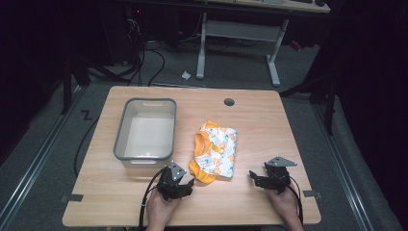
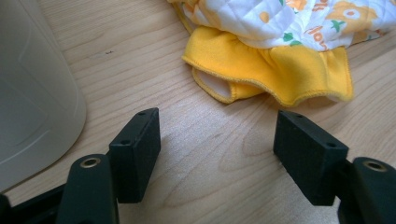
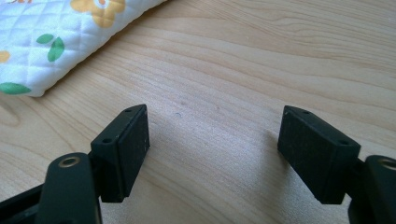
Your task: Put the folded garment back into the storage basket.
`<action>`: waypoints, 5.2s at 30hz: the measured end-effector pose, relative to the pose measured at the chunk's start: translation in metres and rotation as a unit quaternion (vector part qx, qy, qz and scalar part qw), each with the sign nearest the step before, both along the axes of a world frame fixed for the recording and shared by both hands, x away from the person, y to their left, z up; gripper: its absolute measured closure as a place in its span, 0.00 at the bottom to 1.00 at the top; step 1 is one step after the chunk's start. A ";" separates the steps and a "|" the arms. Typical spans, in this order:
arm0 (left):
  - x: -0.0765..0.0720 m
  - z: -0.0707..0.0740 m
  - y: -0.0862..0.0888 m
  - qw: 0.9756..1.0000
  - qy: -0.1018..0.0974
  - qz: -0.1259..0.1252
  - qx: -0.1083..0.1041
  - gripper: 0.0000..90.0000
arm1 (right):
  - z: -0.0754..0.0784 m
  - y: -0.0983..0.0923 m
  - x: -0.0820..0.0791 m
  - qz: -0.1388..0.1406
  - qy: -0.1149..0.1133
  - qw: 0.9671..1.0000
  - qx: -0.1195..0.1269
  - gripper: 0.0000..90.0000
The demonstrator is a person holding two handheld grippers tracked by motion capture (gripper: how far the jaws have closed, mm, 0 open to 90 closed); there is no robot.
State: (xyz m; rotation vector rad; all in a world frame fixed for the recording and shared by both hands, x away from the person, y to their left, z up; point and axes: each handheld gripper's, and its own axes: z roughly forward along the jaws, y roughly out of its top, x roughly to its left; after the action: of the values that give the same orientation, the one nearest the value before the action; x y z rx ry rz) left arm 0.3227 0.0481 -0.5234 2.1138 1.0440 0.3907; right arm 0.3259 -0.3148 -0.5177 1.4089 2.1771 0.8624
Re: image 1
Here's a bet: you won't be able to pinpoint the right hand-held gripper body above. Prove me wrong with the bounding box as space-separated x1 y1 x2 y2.
253 156 298 194

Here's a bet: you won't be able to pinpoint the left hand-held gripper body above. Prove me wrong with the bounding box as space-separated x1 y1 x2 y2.
156 160 194 202

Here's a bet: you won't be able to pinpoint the orange patterned baby garment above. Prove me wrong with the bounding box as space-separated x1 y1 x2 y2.
188 119 239 185

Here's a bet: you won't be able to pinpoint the white plastic basin grey rim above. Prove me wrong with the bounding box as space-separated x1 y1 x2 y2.
113 97 178 169

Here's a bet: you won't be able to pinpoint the grey tape strip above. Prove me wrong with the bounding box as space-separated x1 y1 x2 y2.
302 190 323 199
60 193 85 204

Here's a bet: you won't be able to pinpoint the black metal stand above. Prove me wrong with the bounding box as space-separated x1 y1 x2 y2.
61 54 92 116
279 64 341 136

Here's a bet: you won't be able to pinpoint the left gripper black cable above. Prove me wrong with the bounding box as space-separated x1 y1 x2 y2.
138 167 167 231

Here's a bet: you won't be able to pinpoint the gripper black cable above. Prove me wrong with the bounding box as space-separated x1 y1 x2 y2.
138 167 167 231
287 174 304 225

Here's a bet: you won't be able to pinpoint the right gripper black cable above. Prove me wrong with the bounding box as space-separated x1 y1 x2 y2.
287 174 304 225

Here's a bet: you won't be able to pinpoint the metal floor rail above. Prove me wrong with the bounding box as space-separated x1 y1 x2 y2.
312 102 376 231
0 86 85 231

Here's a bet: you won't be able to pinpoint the black cable on floor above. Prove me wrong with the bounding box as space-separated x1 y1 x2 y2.
73 116 100 177

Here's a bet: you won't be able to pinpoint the black floor cables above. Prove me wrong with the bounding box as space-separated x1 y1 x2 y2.
86 18 166 87

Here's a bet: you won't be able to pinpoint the white metal frame desk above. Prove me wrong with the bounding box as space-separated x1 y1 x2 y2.
195 0 331 88

